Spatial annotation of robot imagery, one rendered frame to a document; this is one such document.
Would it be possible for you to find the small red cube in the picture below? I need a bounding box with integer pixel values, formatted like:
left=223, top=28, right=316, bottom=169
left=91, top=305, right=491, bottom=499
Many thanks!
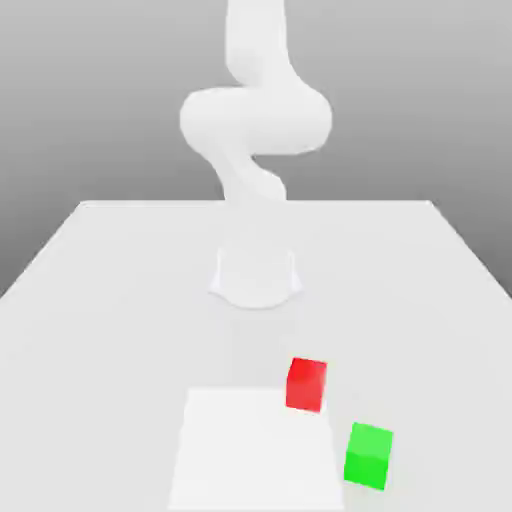
left=284, top=356, right=329, bottom=414

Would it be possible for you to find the small green cube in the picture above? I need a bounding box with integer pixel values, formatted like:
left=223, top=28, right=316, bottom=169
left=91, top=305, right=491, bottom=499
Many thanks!
left=342, top=421, right=395, bottom=492

